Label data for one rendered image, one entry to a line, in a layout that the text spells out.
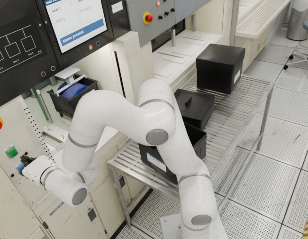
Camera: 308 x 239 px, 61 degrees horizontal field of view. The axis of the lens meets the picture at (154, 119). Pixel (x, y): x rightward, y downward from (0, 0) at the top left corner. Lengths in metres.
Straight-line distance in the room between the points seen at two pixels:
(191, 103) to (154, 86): 1.10
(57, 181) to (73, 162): 0.16
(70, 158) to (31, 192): 0.61
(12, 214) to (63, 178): 0.48
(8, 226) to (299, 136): 2.55
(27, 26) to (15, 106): 0.31
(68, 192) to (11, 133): 0.40
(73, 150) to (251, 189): 1.86
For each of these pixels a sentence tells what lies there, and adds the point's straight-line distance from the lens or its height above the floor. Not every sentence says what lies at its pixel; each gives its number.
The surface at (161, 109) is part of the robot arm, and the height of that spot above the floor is 1.55.
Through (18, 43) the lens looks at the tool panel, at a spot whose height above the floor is 1.58.
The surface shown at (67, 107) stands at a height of 1.04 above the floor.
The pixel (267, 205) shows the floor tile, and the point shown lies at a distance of 2.35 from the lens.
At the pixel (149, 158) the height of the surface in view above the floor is 0.84.
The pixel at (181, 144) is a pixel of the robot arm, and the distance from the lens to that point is 0.75.
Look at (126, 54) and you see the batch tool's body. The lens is 1.43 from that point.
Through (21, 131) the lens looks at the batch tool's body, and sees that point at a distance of 1.21.
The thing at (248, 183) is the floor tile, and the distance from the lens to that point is 2.45.
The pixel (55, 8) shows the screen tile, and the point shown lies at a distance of 1.18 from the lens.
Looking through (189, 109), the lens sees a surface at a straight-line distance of 1.73.
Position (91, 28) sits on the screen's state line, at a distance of 1.31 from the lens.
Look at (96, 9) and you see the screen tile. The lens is 1.32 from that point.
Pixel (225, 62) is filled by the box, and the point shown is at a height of 1.01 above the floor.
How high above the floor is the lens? 1.92
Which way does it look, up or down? 39 degrees down
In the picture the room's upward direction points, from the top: 7 degrees counter-clockwise
